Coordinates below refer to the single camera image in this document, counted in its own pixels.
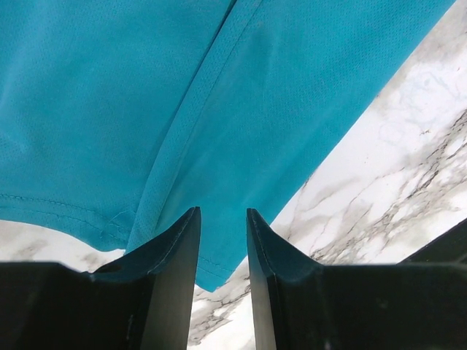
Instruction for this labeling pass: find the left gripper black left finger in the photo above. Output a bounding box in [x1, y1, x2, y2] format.
[1, 207, 201, 349]

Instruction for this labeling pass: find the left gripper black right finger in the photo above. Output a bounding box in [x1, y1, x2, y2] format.
[247, 209, 466, 349]

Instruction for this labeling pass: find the teal t shirt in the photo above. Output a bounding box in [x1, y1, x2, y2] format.
[1, 1, 451, 291]

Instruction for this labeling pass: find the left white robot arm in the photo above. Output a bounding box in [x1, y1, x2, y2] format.
[1, 207, 466, 349]

